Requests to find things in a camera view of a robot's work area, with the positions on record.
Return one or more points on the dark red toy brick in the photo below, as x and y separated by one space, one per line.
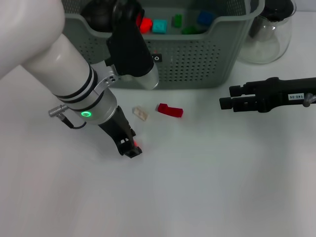
170 110

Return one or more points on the green stepped toy brick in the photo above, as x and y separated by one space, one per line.
189 30

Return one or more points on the black teapot lid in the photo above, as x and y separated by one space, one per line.
279 10

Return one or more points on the grey perforated storage basket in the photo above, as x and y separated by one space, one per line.
192 61

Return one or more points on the teal square toy brick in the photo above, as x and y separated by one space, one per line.
159 26

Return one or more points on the bright red sloped brick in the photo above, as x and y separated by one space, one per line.
146 25

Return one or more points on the left gripper silver plug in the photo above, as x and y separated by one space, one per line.
57 110

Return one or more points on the black round teapot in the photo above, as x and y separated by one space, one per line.
97 14

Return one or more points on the white toy brick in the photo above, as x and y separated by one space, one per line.
141 113

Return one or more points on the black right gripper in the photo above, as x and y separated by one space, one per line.
284 93

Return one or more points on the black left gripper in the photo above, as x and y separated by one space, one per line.
118 126

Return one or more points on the clear glass teapot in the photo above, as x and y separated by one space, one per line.
266 47

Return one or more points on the blue square toy plate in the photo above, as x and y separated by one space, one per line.
205 17

